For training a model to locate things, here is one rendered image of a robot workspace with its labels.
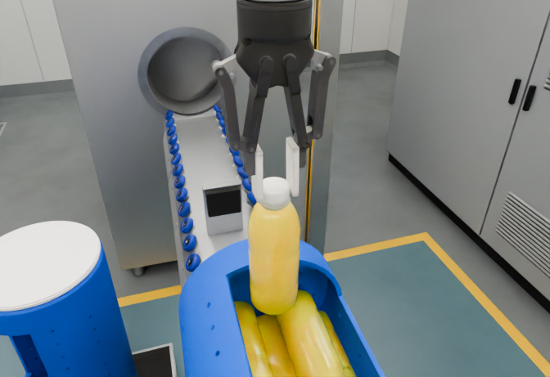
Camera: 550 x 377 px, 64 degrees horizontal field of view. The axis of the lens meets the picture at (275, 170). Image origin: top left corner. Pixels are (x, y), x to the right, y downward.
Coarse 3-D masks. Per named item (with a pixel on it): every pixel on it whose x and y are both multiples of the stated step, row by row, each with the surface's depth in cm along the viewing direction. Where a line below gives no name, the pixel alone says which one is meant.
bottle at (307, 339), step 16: (304, 304) 72; (288, 320) 70; (304, 320) 69; (320, 320) 70; (288, 336) 69; (304, 336) 67; (320, 336) 67; (288, 352) 69; (304, 352) 65; (320, 352) 64; (336, 352) 66; (304, 368) 63; (320, 368) 62; (336, 368) 63
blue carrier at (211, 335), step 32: (224, 256) 70; (320, 256) 76; (192, 288) 70; (224, 288) 65; (320, 288) 82; (192, 320) 66; (224, 320) 61; (352, 320) 72; (192, 352) 63; (224, 352) 57; (352, 352) 73
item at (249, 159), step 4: (240, 136) 50; (228, 140) 49; (244, 140) 49; (244, 144) 49; (244, 148) 50; (244, 152) 50; (244, 156) 51; (248, 156) 50; (252, 156) 50; (244, 160) 52; (248, 160) 51; (252, 160) 51; (244, 164) 52; (248, 164) 51; (252, 164) 51; (244, 168) 52; (248, 168) 51; (252, 168) 51; (248, 172) 51; (252, 172) 52
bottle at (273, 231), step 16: (256, 208) 56; (272, 208) 54; (288, 208) 56; (256, 224) 56; (272, 224) 55; (288, 224) 55; (256, 240) 56; (272, 240) 55; (288, 240) 56; (256, 256) 58; (272, 256) 56; (288, 256) 57; (256, 272) 59; (272, 272) 58; (288, 272) 59; (256, 288) 61; (272, 288) 60; (288, 288) 61; (256, 304) 63; (272, 304) 61; (288, 304) 62
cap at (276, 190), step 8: (264, 184) 55; (272, 184) 55; (280, 184) 55; (288, 184) 55; (264, 192) 54; (272, 192) 53; (280, 192) 53; (288, 192) 55; (264, 200) 54; (272, 200) 54; (280, 200) 54
